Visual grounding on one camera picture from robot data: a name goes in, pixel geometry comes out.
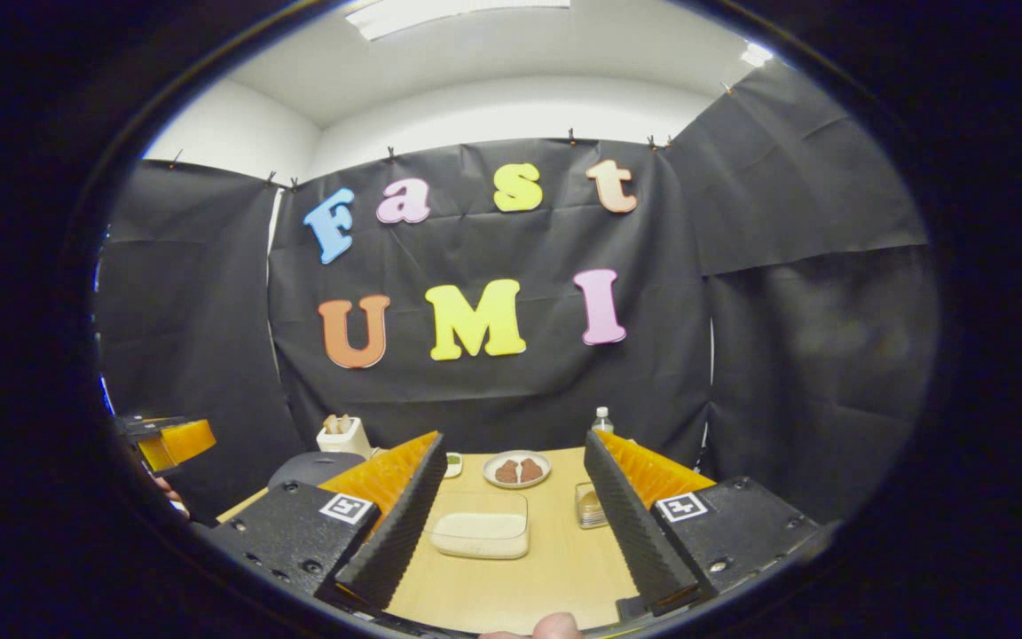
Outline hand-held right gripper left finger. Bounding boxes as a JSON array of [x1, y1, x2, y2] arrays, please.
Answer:
[[209, 432, 448, 613]]

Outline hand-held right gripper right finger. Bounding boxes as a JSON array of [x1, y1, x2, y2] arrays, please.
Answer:
[[584, 430, 823, 620]]

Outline clear chopstick holder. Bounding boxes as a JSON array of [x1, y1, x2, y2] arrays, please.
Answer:
[[575, 482, 610, 531]]

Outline clear box of rice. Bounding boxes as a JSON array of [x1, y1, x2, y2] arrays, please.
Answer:
[[429, 491, 531, 560]]

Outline dark grey rice cooker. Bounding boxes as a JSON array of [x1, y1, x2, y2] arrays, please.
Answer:
[[268, 451, 369, 492]]

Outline white round plate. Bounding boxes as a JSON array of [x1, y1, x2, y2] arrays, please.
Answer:
[[483, 450, 553, 490]]

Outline black backdrop cloth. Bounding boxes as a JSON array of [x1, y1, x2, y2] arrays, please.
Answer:
[[94, 60, 938, 525]]

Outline long ceiling light panel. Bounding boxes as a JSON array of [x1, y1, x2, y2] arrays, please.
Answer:
[[342, 0, 572, 42]]

